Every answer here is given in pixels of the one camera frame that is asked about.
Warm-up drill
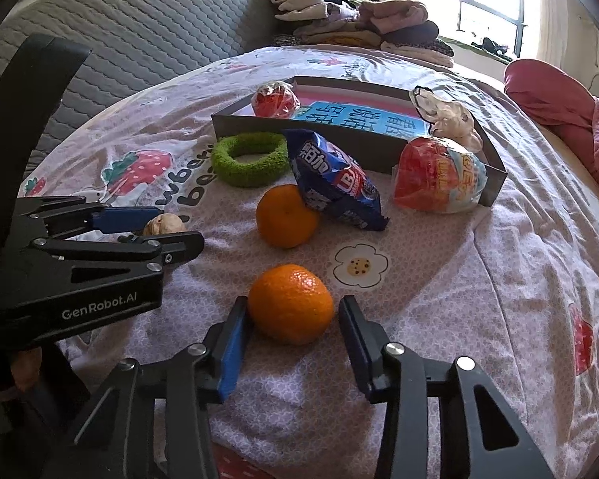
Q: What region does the green fuzzy ring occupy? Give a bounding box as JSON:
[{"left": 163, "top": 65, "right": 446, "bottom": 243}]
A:
[{"left": 210, "top": 133, "right": 289, "bottom": 189}]

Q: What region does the pink quilt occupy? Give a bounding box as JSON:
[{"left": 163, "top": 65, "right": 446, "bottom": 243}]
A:
[{"left": 504, "top": 58, "right": 599, "bottom": 175}]

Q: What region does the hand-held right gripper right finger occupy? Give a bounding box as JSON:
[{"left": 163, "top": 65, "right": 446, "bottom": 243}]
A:
[{"left": 338, "top": 295, "right": 555, "bottom": 479}]

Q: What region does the grey quilted headboard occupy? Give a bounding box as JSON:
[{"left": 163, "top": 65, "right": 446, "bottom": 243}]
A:
[{"left": 0, "top": 0, "right": 280, "bottom": 180}]

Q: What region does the wrapped red apple in tray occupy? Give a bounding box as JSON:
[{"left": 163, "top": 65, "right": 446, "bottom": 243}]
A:
[{"left": 251, "top": 81, "right": 300, "bottom": 121}]

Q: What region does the dark cloth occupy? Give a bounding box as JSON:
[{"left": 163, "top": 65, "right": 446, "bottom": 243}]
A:
[{"left": 479, "top": 37, "right": 517, "bottom": 58}]

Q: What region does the cream plush toy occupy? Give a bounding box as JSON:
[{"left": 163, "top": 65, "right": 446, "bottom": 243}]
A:
[{"left": 410, "top": 86, "right": 484, "bottom": 153}]

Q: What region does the pile of folded clothes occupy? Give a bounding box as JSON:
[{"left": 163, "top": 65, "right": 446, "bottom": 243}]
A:
[{"left": 262, "top": 0, "right": 455, "bottom": 68}]

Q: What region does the brown walnut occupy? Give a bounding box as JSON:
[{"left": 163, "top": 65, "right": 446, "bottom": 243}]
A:
[{"left": 144, "top": 213, "right": 188, "bottom": 236}]

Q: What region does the blue snack packet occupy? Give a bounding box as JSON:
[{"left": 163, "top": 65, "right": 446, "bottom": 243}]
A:
[{"left": 282, "top": 129, "right": 390, "bottom": 232}]

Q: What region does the pink tray dark rim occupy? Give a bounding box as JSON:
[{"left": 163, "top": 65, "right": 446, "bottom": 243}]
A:
[{"left": 210, "top": 76, "right": 509, "bottom": 209}]

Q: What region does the red apple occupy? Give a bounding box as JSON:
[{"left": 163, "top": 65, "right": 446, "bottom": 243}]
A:
[
  {"left": 251, "top": 81, "right": 300, "bottom": 121},
  {"left": 392, "top": 135, "right": 489, "bottom": 214}
]

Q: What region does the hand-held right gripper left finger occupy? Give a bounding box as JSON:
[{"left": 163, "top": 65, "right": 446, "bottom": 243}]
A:
[{"left": 55, "top": 296, "right": 254, "bottom": 479}]

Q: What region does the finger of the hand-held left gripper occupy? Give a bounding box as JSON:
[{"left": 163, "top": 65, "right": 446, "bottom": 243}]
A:
[
  {"left": 15, "top": 196, "right": 163, "bottom": 240},
  {"left": 0, "top": 231, "right": 205, "bottom": 305}
]

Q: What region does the beige mattress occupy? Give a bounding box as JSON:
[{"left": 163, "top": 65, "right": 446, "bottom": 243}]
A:
[{"left": 539, "top": 125, "right": 599, "bottom": 240}]

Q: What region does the orange mandarin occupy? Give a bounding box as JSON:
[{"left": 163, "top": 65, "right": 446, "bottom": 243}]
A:
[
  {"left": 248, "top": 264, "right": 335, "bottom": 346},
  {"left": 256, "top": 184, "right": 321, "bottom": 249}
]

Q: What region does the person's left hand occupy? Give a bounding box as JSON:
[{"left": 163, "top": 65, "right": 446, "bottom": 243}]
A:
[{"left": 9, "top": 348, "right": 45, "bottom": 394}]

